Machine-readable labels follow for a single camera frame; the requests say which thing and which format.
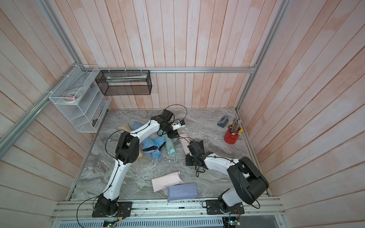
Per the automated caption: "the mint green umbrella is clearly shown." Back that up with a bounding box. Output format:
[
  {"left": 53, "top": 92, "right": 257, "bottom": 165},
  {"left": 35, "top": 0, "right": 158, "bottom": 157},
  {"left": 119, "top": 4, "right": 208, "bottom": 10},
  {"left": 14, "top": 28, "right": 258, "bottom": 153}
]
[{"left": 164, "top": 135, "right": 178, "bottom": 162}]

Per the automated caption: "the blue umbrella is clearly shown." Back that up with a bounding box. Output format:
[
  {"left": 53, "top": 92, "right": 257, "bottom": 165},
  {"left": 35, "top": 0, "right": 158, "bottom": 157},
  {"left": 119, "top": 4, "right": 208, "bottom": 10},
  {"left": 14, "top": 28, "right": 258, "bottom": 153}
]
[{"left": 142, "top": 137, "right": 166, "bottom": 162}]

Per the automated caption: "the blue umbrella sleeve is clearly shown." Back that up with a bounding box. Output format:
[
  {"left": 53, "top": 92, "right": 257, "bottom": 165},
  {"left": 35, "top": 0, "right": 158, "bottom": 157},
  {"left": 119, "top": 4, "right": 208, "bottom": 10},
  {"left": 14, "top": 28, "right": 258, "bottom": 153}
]
[{"left": 132, "top": 121, "right": 143, "bottom": 131}]

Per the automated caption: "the beige umbrella sleeve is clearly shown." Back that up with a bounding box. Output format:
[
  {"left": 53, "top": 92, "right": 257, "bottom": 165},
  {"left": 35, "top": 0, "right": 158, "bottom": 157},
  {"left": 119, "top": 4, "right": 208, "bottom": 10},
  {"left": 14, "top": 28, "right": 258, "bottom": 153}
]
[{"left": 118, "top": 123, "right": 132, "bottom": 132}]

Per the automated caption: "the black umbrella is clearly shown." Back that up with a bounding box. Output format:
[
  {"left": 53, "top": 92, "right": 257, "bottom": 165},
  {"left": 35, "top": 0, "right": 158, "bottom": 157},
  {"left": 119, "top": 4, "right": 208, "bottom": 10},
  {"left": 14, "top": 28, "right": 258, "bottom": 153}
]
[{"left": 195, "top": 165, "right": 205, "bottom": 177}]

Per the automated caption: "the small pink umbrella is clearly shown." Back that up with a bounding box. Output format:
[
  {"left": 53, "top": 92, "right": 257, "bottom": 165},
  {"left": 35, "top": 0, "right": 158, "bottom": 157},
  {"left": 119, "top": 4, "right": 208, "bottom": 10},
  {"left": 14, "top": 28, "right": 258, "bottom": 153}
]
[{"left": 179, "top": 133, "right": 191, "bottom": 155}]

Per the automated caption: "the beige umbrella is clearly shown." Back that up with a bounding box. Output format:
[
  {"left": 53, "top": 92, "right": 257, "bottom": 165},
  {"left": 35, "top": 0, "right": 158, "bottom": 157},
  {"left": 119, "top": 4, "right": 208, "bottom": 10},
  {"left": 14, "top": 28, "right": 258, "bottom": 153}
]
[{"left": 136, "top": 152, "right": 143, "bottom": 167}]

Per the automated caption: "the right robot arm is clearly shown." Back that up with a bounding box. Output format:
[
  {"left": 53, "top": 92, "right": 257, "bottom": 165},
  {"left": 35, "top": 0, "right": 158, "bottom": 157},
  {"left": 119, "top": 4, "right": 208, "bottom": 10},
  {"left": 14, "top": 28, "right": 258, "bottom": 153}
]
[{"left": 185, "top": 141, "right": 269, "bottom": 214}]

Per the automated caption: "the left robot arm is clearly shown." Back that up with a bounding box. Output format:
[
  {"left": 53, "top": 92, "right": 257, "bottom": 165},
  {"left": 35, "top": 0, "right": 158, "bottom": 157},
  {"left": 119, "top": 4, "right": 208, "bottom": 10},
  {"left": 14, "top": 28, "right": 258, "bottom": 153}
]
[{"left": 96, "top": 109, "right": 185, "bottom": 216}]

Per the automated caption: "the lavender umbrella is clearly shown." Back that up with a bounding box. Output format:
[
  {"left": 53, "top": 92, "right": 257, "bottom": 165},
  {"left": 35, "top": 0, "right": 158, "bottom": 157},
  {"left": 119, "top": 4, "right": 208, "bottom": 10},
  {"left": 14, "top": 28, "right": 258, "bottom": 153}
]
[{"left": 168, "top": 183, "right": 198, "bottom": 202}]

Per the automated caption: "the red pencil cup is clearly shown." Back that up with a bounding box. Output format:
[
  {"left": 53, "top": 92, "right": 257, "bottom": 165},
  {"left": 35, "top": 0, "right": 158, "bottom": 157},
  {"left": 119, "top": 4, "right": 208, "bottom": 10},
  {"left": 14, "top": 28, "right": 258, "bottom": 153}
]
[{"left": 224, "top": 118, "right": 243, "bottom": 145}]

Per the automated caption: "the large pink umbrella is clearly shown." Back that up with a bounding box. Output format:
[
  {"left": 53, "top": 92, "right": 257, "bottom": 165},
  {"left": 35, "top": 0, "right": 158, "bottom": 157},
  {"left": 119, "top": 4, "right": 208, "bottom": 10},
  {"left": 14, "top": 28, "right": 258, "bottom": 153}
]
[{"left": 152, "top": 172, "right": 183, "bottom": 192}]

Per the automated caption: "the grey stapler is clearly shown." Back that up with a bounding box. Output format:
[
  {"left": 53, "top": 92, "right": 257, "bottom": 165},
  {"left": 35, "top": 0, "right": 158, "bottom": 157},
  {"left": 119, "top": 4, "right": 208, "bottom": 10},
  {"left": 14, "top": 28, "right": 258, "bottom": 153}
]
[{"left": 217, "top": 115, "right": 229, "bottom": 128}]

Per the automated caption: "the black mesh basket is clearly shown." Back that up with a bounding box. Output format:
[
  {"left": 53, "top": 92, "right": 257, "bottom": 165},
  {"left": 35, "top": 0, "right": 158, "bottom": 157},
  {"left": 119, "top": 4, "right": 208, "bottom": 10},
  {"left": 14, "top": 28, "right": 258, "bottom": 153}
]
[{"left": 96, "top": 69, "right": 153, "bottom": 96}]

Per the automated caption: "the tape roll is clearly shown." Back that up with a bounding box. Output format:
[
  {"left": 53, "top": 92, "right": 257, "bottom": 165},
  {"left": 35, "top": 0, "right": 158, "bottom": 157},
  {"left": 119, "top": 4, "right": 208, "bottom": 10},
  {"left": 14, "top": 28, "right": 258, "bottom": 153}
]
[{"left": 62, "top": 91, "right": 83, "bottom": 104}]

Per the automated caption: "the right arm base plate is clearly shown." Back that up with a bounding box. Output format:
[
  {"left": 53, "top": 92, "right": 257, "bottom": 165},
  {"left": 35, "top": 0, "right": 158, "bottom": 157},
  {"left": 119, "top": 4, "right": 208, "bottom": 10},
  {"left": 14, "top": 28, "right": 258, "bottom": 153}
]
[{"left": 204, "top": 199, "right": 245, "bottom": 215}]

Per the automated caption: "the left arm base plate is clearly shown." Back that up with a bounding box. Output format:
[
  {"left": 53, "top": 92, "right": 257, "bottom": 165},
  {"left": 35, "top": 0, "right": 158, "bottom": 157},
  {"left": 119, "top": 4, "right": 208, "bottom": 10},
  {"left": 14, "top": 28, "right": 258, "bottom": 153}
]
[{"left": 92, "top": 201, "right": 133, "bottom": 218}]

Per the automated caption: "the white wire shelf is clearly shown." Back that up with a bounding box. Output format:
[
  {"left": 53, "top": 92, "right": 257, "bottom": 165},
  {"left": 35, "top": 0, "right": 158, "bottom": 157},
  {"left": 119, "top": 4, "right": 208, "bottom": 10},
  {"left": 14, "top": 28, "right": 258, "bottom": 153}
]
[{"left": 49, "top": 65, "right": 111, "bottom": 133}]

